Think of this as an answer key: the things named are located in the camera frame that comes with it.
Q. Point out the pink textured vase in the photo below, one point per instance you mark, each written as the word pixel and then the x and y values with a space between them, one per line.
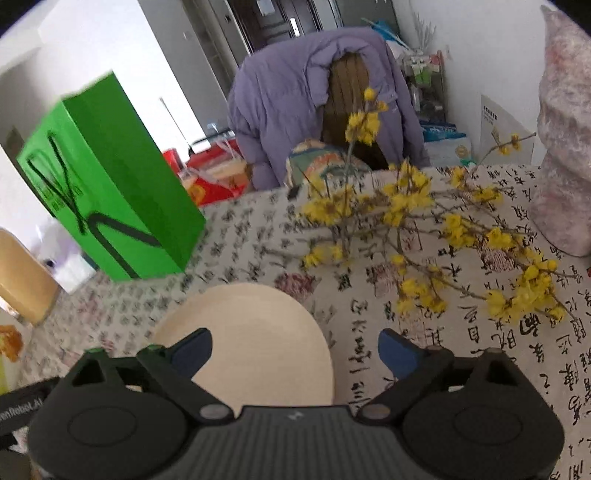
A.
pixel 563 161

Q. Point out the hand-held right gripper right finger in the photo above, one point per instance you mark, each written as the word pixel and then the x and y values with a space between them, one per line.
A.
pixel 399 353

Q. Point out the yellow-green snack box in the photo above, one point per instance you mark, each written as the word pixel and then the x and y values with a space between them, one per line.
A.
pixel 9 364

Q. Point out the yellow flower branch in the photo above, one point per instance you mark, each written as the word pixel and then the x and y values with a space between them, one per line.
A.
pixel 401 203

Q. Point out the patterned chair cushion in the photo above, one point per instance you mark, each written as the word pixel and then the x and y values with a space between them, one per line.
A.
pixel 323 166

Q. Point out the white paper card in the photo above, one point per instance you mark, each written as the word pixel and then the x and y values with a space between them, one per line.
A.
pixel 503 129

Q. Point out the red bag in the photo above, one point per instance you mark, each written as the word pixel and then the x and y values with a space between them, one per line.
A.
pixel 217 184

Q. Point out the storage rack with bottles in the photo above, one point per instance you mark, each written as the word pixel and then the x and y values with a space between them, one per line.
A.
pixel 422 83

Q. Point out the dark brown door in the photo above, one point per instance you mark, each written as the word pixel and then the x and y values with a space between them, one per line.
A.
pixel 272 23

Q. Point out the green paper bag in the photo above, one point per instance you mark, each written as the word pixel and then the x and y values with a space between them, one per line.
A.
pixel 115 184

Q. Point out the blue white packages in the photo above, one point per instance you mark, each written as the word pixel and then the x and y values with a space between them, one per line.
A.
pixel 445 143

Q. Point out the purple jacket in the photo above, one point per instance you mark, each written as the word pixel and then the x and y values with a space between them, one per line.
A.
pixel 281 92

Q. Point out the wooden chair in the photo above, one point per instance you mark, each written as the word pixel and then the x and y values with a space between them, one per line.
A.
pixel 351 101

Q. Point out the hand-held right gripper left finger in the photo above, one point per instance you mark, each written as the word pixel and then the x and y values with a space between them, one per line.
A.
pixel 194 353

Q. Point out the cream bowl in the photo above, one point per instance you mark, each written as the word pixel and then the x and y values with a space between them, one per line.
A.
pixel 258 341

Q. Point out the grey refrigerator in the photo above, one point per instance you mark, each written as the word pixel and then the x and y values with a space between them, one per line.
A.
pixel 364 11

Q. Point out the calligraphy printed tablecloth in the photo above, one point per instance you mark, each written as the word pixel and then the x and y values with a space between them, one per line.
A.
pixel 415 369

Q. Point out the yellow thermos jug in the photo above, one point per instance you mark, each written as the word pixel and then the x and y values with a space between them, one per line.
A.
pixel 23 277

